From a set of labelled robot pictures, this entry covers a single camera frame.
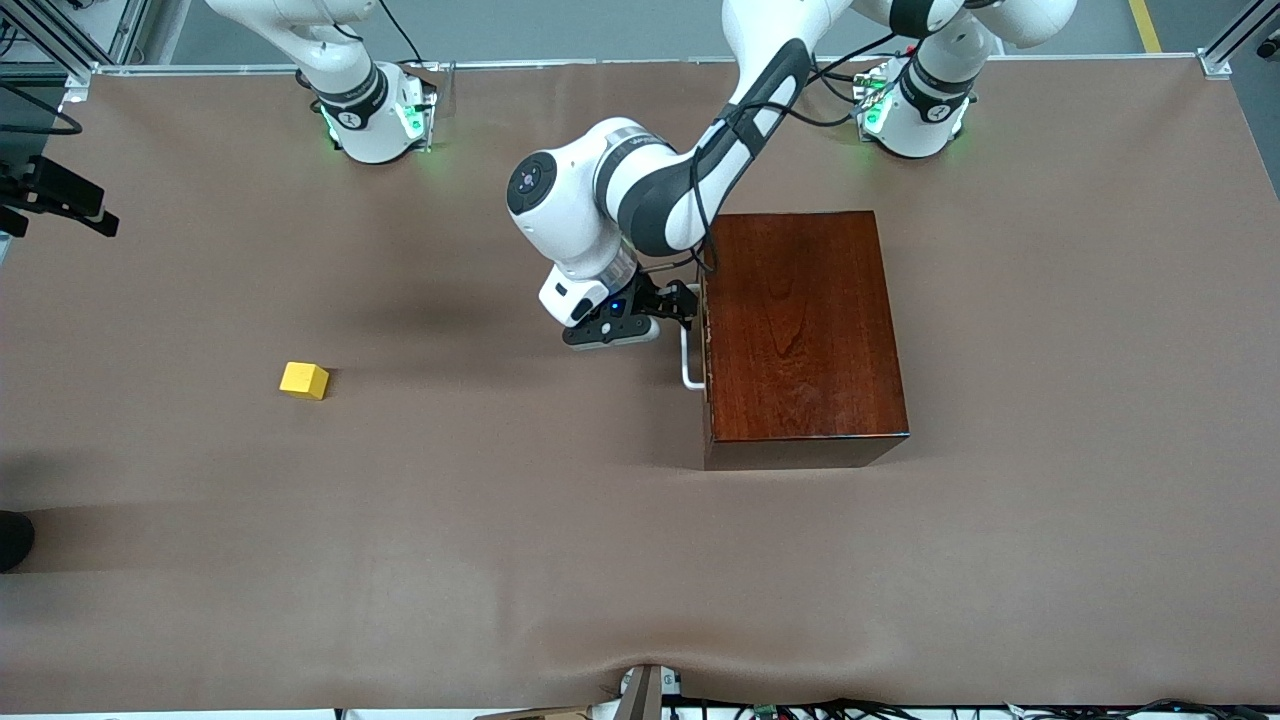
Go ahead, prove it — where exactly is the white drawer handle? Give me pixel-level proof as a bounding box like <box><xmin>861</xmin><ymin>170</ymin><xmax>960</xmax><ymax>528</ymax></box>
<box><xmin>680</xmin><ymin>285</ymin><xmax>713</xmax><ymax>403</ymax></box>

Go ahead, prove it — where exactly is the yellow wooden block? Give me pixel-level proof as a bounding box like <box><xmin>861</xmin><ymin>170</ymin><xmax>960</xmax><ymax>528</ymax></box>
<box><xmin>279</xmin><ymin>361</ymin><xmax>330</xmax><ymax>401</ymax></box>

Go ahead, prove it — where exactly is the dark brown wooden cabinet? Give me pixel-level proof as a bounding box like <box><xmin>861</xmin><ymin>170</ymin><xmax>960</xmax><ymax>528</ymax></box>
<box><xmin>699</xmin><ymin>210</ymin><xmax>911</xmax><ymax>471</ymax></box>

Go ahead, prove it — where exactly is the brown table cover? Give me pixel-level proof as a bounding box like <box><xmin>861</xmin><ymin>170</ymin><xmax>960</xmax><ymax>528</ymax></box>
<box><xmin>0</xmin><ymin>55</ymin><xmax>1280</xmax><ymax>716</ymax></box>

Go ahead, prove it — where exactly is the black round object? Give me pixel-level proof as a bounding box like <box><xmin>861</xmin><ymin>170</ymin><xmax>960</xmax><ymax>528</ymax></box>
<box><xmin>0</xmin><ymin>510</ymin><xmax>36</xmax><ymax>573</ymax></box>

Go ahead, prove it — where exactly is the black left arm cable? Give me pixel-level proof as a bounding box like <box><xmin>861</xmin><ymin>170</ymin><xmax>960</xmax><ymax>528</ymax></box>
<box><xmin>688</xmin><ymin>33</ymin><xmax>903</xmax><ymax>277</ymax></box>

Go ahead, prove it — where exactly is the aluminium frame profile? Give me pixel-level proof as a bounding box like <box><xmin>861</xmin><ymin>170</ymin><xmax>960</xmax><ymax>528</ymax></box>
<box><xmin>0</xmin><ymin>0</ymin><xmax>151</xmax><ymax>101</ymax></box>
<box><xmin>1200</xmin><ymin>0</ymin><xmax>1280</xmax><ymax>79</ymax></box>

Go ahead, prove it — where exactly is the black right base cable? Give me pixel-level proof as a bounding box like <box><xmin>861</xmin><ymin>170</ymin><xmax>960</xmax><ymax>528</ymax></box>
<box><xmin>378</xmin><ymin>0</ymin><xmax>426</xmax><ymax>66</ymax></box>

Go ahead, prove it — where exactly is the metal table clamp bracket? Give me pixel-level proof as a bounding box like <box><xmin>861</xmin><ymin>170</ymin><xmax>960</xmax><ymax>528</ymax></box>
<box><xmin>615</xmin><ymin>663</ymin><xmax>683</xmax><ymax>720</ymax></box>

